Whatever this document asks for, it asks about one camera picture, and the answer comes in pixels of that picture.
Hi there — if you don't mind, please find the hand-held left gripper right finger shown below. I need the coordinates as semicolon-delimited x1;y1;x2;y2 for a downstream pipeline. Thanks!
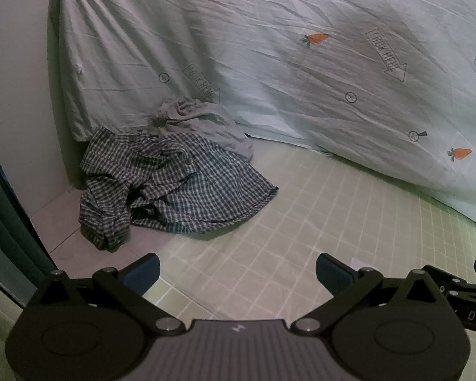
291;252;451;334

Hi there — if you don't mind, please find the grey garment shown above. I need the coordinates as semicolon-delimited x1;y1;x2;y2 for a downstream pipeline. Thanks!
149;95;255;159

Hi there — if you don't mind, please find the blue white plaid shirt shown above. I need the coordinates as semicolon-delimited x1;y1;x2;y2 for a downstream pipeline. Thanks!
78;126;279;251

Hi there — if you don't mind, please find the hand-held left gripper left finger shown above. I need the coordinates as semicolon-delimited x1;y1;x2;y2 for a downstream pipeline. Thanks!
24;253;185;335

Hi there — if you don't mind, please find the dark teal panel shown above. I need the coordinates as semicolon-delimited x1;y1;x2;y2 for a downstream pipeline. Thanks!
0;125;54;310

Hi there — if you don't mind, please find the green grid mat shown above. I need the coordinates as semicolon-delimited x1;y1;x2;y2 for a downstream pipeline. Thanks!
143;133;476;322

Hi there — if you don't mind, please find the carrot print light blue quilt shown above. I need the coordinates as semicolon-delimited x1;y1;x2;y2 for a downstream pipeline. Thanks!
57;0;476;233

